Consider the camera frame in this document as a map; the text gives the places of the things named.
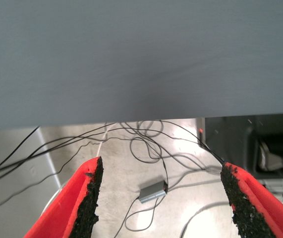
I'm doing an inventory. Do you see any black dongle with red light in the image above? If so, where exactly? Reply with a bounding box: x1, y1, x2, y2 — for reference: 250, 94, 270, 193
197, 128, 206, 147

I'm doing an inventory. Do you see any grey metal hub box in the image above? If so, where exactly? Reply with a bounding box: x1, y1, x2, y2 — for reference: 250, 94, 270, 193
139, 180, 168, 204

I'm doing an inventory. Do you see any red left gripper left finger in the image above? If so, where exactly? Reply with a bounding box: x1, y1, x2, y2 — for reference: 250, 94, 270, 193
23, 156, 104, 238

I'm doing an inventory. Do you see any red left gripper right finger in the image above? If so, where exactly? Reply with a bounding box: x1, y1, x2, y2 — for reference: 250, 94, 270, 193
219, 162, 283, 238

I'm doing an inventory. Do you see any black cable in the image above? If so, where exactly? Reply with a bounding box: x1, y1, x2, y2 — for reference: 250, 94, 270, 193
115, 195, 161, 238
0, 126, 40, 177
120, 120, 168, 185
0, 120, 225, 186
0, 138, 107, 229
179, 201, 231, 238

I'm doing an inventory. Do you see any dark grey table cloth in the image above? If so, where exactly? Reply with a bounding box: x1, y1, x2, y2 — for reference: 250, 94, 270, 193
0, 0, 283, 131

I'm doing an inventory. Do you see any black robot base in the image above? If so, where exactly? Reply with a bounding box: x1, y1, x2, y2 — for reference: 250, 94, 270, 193
200, 114, 283, 194

